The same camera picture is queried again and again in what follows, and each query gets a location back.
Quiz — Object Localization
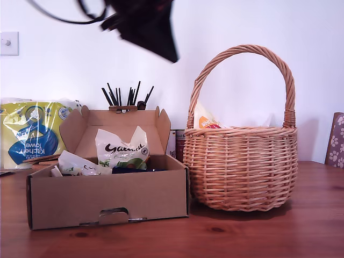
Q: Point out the red and white Maltesers bag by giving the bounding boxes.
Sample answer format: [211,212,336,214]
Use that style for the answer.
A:
[193,99,232,130]

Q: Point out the white patterned egg bag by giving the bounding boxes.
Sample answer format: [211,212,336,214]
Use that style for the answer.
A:
[51,150,112,178]

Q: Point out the chair with paw print cushion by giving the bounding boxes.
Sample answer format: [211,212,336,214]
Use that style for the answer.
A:
[324,112,344,169]

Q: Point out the brown cardboard box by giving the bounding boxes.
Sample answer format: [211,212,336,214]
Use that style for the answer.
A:
[26,105,191,231]

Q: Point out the white printed carton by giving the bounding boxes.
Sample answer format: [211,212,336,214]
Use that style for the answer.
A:
[167,130,177,159]

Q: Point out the wooden stick holder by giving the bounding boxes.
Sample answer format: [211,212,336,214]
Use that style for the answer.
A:
[109,101,147,114]

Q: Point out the woven wicker basket with handle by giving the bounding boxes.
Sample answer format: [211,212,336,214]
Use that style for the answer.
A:
[182,44,298,212]

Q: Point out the white light switch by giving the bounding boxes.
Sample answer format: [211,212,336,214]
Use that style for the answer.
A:
[0,31,20,56]

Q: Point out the dark red tin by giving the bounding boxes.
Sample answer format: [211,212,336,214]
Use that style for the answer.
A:
[176,129,187,163]

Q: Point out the yellow kitchen towel pack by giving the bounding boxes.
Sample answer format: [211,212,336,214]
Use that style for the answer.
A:
[0,97,81,170]

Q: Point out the brown cork coasters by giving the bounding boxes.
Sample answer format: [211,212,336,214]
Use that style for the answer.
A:
[23,154,63,165]

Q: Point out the white Galaxy egg bag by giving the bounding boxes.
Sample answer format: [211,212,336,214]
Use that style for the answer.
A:
[95,125,150,173]

